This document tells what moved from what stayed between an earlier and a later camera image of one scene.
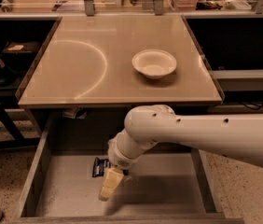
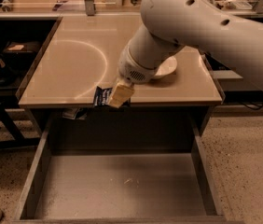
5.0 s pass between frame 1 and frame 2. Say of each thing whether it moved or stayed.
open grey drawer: stayed
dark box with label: stayed
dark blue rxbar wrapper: moved
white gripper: moved
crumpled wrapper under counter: stayed
